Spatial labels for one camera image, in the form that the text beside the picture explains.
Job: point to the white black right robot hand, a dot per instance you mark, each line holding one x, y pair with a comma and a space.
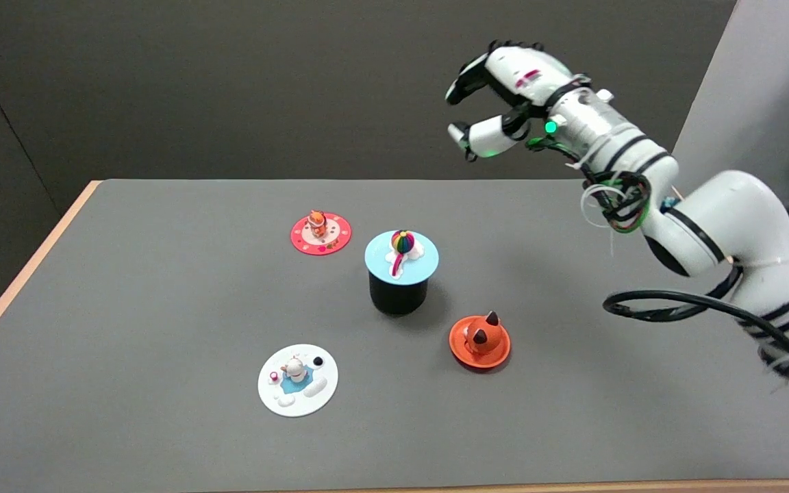
518, 72

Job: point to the light blue rainbow cup lid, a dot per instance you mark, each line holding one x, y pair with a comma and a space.
401, 257

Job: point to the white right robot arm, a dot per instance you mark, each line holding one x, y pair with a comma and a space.
703, 219

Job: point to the red cat cup lid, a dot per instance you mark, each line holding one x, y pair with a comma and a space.
320, 233

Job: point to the dark teal cup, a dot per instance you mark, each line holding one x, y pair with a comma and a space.
398, 298

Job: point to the orange fox cup lid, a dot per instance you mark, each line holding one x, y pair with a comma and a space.
480, 340

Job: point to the white polar bear cup lid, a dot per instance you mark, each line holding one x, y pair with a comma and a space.
297, 380

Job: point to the grey partition panel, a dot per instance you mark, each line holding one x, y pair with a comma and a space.
764, 75

